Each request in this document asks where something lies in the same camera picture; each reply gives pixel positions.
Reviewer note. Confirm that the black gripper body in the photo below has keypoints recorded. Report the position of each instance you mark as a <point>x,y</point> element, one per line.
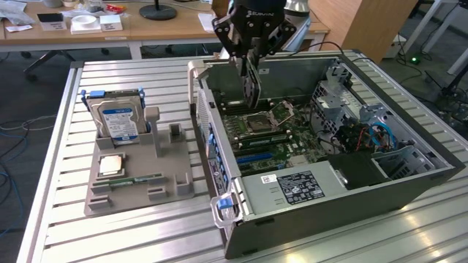
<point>258,16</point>

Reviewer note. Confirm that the black graphics card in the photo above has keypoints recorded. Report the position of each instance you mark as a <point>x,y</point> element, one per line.
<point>252,87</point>

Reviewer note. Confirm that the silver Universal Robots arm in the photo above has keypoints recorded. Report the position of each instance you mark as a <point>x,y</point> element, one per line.
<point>297,5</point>

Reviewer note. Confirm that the white paper stack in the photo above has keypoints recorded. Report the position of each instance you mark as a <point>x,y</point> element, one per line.
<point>206,23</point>

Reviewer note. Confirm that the brown cardboard box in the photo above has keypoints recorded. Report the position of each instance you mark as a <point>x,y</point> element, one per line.
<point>218,8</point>

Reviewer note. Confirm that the black round lamp base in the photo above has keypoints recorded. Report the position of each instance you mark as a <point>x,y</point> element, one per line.
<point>157,13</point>

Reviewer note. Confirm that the wooden cabinet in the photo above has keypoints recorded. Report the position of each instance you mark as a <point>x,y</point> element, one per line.
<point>365,27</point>

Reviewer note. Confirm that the black RAM slot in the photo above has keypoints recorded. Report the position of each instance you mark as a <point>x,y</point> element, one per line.
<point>229,103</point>
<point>233,110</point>

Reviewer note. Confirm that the metal socket cover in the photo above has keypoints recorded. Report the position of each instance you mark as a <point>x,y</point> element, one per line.
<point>282,112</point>

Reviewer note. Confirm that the perforated metal disk bay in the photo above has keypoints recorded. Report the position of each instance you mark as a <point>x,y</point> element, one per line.
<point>328,109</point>

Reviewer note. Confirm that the red small item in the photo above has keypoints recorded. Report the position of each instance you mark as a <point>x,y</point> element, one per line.
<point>113,9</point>

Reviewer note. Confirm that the white floor box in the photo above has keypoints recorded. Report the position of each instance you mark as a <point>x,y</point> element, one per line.
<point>396,48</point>

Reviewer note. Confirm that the CPU socket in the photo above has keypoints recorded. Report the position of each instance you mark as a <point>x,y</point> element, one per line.
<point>257,123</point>

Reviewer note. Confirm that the white cube box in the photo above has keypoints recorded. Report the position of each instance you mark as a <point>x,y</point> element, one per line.
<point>109,20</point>

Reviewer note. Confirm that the flat white box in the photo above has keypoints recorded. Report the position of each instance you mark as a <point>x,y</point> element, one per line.
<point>85,30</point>

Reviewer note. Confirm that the green motherboard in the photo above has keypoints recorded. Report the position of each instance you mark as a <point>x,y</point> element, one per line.
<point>288,148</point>

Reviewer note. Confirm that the white tape roll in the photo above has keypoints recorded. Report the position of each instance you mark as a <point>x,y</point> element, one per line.
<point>74,22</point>

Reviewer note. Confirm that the hard disk in blue carrier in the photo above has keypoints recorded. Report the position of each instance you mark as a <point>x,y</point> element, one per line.
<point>116,120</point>

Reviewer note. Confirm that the blue expansion slot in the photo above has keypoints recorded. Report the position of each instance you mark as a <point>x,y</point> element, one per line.
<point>253,158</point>

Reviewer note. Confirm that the white box with black top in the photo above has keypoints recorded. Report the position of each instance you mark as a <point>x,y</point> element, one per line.
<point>50,17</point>

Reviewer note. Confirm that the grey cup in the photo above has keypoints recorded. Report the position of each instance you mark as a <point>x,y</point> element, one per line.
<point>52,3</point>

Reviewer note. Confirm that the black tripod stand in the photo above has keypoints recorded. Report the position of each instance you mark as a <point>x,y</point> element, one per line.
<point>453,82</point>

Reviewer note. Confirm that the black office chair base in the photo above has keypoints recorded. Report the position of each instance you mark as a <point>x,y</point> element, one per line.
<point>40,61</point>

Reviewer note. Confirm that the grey parts rack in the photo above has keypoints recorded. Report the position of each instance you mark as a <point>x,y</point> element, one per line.
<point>145,161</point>

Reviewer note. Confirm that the slotted metal disk bay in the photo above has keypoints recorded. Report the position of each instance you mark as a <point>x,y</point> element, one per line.
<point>401,161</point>

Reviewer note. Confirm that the white card with red print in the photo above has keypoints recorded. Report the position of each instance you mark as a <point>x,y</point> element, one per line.
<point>17,28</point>

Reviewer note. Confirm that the silver CPU chip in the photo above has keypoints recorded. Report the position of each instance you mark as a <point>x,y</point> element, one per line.
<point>110,165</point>

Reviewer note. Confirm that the grey plastic bag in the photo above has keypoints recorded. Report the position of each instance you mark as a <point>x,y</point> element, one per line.
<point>14,13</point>

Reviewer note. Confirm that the grey power supply unit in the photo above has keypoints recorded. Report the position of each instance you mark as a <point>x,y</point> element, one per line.
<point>262,197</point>

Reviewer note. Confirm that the green RAM stick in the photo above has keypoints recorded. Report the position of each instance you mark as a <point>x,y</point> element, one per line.
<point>134,180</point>

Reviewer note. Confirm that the open dark grey PC case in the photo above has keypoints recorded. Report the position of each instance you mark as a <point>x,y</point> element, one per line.
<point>328,219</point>

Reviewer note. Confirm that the white table frame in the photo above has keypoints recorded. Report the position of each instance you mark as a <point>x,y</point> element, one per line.
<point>414,28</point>

